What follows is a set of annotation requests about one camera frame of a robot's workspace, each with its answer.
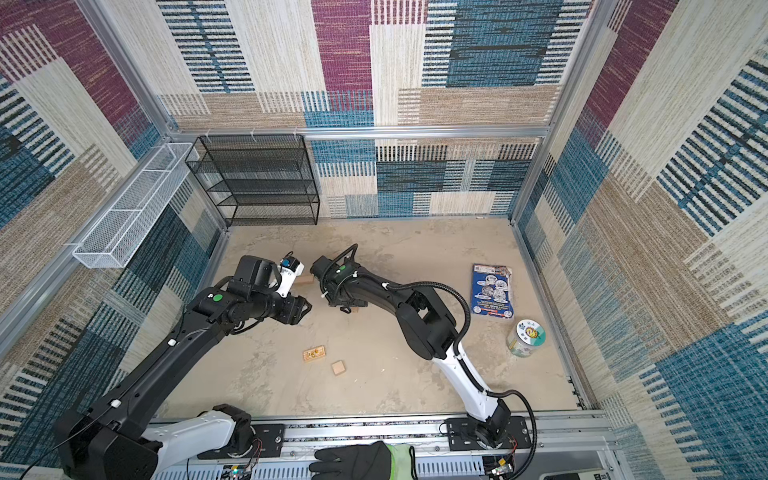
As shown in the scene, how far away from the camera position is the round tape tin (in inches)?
32.6

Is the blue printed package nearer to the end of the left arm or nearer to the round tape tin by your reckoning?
the round tape tin

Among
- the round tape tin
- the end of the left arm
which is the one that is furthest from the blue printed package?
the end of the left arm
